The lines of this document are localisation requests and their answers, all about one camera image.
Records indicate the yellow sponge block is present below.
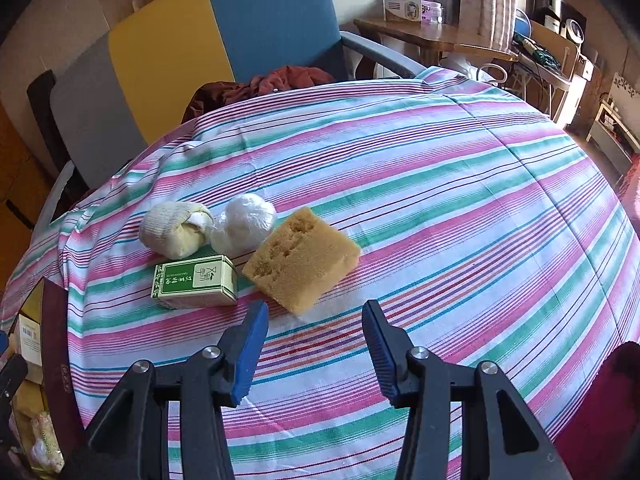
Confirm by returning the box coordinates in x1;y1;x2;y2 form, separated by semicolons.
242;207;362;317

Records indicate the yellow storage box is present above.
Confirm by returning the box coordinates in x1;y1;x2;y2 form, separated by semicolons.
0;279;87;480

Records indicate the white shelf unit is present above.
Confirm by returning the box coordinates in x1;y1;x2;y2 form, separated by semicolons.
586;99;640;177

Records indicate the striped curtain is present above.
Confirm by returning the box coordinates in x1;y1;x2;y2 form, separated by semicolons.
435;0;517;49

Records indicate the yellow cracker packet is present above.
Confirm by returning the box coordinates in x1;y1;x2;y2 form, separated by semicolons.
29;410;67;474

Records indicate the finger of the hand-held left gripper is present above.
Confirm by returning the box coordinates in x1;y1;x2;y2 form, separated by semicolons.
0;354;29;402

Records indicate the striped tablecloth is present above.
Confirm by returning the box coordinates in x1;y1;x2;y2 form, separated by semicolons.
0;67;634;480

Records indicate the dark red cloth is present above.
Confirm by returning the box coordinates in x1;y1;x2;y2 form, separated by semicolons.
182;65;337;124

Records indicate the rolled beige sock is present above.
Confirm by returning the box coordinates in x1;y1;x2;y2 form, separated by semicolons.
139;202;215;260

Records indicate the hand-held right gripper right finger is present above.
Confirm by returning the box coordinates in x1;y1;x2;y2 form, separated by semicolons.
361;300;571;480

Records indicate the pink patterned blanket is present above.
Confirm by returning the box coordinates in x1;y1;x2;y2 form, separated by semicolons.
616;152;640;222

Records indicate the wooden desk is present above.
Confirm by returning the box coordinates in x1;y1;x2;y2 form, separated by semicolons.
353;17;519;69

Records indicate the wooden cabinet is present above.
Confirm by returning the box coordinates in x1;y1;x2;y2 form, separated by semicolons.
519;20;592;127

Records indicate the cream cardboard box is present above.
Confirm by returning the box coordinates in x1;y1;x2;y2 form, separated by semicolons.
14;309;47;367

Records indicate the dark red clothing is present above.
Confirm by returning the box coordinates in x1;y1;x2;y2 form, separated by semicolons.
574;341;640;480

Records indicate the small pale green box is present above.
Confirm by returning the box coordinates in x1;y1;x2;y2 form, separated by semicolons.
151;254;239;308

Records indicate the grey yellow blue chair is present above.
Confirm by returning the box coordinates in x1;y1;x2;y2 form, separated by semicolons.
27;0;427;231

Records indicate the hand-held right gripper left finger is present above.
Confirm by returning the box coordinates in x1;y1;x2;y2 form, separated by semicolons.
85;300;271;480

